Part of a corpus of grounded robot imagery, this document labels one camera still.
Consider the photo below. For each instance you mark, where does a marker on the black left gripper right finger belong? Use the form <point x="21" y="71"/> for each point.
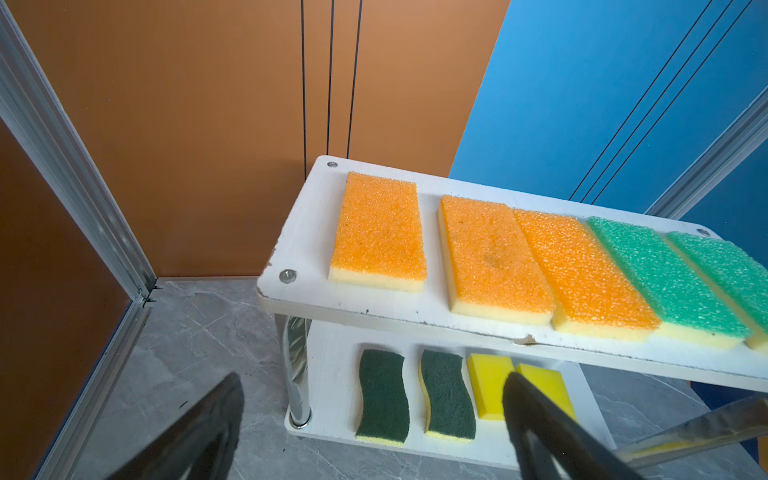
<point x="548" y="442"/>

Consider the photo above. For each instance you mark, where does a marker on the aluminium corner post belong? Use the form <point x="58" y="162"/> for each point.
<point x="733" y="146"/>
<point x="35" y="116"/>

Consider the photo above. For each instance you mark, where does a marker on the green wavy sponge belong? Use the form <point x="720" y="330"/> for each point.
<point x="385" y="416"/>
<point x="449" y="410"/>

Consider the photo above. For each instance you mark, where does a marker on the right aluminium corner post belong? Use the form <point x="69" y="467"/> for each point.
<point x="733" y="146"/>

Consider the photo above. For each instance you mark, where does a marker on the yellow sponge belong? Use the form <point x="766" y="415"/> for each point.
<point x="488" y="374"/>
<point x="551" y="384"/>

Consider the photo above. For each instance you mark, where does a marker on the white two-tier shelf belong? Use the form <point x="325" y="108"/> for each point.
<point x="325" y="326"/>

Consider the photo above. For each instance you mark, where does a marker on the left aluminium corner post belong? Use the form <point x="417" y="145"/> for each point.
<point x="35" y="116"/>

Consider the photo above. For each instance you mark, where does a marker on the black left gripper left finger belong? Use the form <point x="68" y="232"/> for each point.
<point x="199" y="445"/>

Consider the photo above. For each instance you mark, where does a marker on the light green sponge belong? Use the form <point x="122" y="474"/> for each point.
<point x="687" y="307"/>
<point x="734" y="275"/>

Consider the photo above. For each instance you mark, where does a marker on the orange sponge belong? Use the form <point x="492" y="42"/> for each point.
<point x="490" y="269"/>
<point x="594" y="297"/>
<point x="379" y="239"/>

